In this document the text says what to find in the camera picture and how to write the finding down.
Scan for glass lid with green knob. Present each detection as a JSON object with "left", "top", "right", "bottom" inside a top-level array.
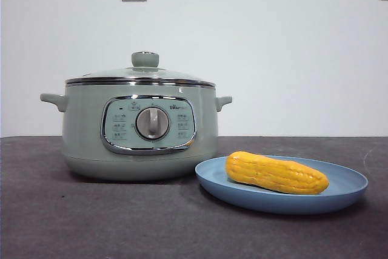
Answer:
[{"left": 65, "top": 51, "right": 217, "bottom": 86}]

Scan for yellow corn cob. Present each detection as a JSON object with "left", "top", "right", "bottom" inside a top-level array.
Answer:
[{"left": 224, "top": 150, "right": 330, "bottom": 195}]

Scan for pale green electric steamer pot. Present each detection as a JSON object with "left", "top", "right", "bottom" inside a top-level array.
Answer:
[{"left": 39, "top": 82, "right": 233, "bottom": 181}]

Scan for blue round plate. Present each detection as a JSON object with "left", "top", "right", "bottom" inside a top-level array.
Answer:
[{"left": 195, "top": 155, "right": 369, "bottom": 215}]

